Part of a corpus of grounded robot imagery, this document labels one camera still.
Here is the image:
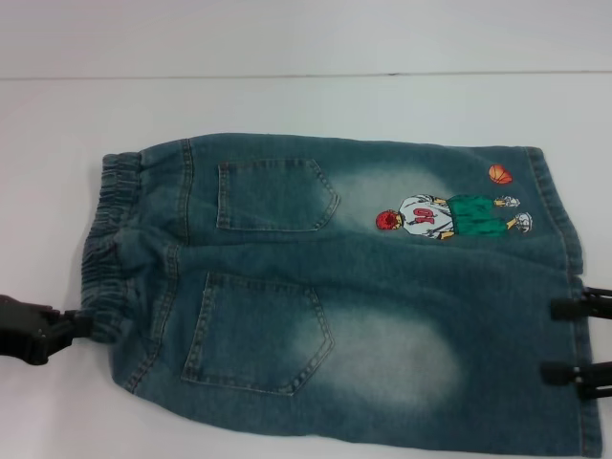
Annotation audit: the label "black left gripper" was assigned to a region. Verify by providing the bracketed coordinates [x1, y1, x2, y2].
[0, 294, 104, 367]

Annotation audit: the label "blue denim shorts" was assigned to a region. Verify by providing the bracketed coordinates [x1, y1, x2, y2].
[84, 137, 588, 459]

